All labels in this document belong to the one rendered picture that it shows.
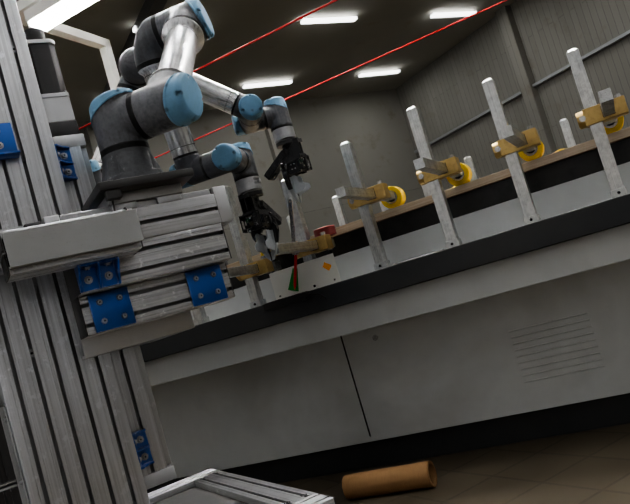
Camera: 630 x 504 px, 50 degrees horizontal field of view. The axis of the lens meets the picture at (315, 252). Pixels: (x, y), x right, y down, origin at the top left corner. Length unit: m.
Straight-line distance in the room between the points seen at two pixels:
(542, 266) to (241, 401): 1.34
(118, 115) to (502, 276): 1.22
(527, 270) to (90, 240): 1.30
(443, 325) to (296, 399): 0.67
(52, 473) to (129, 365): 0.31
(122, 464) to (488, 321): 1.30
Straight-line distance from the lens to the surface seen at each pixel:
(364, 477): 2.30
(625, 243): 2.13
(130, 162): 1.62
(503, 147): 2.14
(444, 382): 2.47
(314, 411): 2.67
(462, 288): 2.19
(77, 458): 1.71
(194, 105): 1.64
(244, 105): 2.15
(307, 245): 2.24
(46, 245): 1.41
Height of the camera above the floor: 0.65
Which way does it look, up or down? 4 degrees up
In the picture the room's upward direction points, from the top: 16 degrees counter-clockwise
